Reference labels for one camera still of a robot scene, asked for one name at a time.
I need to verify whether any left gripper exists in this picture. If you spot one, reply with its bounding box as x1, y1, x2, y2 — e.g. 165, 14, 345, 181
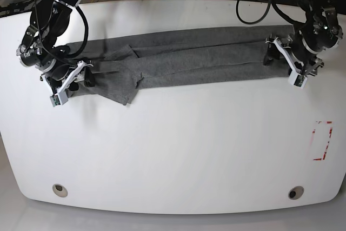
263, 36, 324, 76

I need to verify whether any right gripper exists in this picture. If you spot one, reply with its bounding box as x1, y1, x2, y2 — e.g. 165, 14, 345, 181
40, 60, 95, 97

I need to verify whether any grey T-shirt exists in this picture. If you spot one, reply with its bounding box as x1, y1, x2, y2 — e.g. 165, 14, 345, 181
68, 25, 294, 105

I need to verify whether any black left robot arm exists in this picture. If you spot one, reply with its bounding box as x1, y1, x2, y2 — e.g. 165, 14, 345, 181
266, 0, 343, 87

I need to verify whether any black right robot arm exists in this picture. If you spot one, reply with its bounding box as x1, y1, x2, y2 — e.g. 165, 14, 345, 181
16, 0, 95, 97

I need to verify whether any red tape rectangle marking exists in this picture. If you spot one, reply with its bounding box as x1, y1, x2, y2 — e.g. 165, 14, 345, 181
310, 121, 333, 161

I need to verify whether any left table grommet hole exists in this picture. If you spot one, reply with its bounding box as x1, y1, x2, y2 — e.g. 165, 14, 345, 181
52, 184, 68, 197

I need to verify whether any table grommet hole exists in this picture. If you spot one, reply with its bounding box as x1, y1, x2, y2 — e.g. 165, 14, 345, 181
52, 184, 68, 197
288, 186, 304, 200

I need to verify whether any right table grommet hole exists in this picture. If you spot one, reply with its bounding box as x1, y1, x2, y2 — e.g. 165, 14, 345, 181
288, 186, 304, 200

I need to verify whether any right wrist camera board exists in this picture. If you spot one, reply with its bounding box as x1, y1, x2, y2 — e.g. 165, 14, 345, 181
50, 92, 68, 107

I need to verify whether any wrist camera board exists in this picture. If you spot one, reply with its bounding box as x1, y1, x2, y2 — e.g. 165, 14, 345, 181
288, 73, 308, 89
50, 92, 68, 107

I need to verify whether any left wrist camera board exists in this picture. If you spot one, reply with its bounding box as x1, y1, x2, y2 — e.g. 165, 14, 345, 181
288, 73, 308, 89

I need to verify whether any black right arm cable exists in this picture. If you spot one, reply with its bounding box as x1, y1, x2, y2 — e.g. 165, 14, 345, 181
31, 0, 90, 61

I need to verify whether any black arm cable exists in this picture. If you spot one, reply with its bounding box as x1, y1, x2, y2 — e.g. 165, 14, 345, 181
31, 0, 90, 61
235, 0, 309, 30

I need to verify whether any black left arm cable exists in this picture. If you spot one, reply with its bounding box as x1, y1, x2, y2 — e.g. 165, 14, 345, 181
235, 0, 309, 30

